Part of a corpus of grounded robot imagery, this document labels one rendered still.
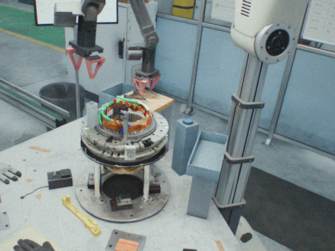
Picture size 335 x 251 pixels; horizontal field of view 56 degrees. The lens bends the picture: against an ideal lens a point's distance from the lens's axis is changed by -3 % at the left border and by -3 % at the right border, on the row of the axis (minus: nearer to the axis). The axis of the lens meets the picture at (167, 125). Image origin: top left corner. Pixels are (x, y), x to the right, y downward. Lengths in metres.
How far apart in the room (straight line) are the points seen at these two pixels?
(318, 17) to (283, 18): 1.90
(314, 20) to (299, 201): 1.53
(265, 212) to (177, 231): 1.46
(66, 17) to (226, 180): 0.93
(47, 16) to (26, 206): 1.18
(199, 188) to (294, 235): 1.41
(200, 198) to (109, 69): 2.62
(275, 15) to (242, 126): 0.45
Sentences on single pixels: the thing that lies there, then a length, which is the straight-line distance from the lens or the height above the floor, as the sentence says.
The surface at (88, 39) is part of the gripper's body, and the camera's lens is 1.02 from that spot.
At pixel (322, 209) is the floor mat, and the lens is 2.84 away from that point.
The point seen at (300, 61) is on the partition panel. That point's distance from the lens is 3.18.
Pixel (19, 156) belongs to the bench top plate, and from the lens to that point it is 1.63.
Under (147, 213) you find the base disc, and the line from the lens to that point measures 1.24.
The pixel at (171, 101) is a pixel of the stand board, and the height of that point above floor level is 1.06.
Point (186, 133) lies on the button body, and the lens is 1.35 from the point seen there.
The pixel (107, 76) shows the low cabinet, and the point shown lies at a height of 0.39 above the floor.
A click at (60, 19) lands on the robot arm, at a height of 1.48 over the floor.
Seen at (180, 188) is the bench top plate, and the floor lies 0.78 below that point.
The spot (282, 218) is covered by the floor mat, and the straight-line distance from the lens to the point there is 2.61.
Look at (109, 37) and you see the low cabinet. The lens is 3.55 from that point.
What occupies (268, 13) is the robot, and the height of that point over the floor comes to 1.53.
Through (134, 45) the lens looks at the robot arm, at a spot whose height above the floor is 1.31.
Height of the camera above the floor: 1.66
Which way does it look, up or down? 28 degrees down
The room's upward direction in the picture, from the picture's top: 6 degrees clockwise
